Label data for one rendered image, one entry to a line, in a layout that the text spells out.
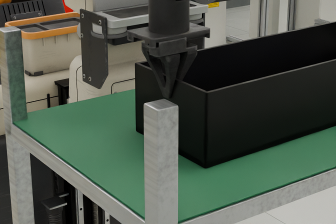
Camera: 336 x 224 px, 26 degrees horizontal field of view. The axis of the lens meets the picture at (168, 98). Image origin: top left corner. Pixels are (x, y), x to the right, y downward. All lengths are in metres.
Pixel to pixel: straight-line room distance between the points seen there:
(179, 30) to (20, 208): 0.45
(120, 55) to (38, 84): 0.28
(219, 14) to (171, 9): 3.12
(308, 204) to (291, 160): 1.95
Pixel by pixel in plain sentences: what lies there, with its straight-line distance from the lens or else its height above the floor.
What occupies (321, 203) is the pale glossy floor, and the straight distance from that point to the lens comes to 3.02.
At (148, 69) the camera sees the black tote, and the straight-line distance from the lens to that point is 1.07.
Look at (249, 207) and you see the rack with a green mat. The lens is 0.95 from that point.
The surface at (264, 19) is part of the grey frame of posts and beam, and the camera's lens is 3.92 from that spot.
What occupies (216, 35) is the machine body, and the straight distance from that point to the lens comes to 4.12.
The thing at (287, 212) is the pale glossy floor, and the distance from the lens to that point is 2.92.
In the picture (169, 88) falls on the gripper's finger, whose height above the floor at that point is 1.05.
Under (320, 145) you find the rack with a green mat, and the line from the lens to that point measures 1.11.
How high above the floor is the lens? 1.38
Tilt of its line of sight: 20 degrees down
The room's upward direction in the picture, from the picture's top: straight up
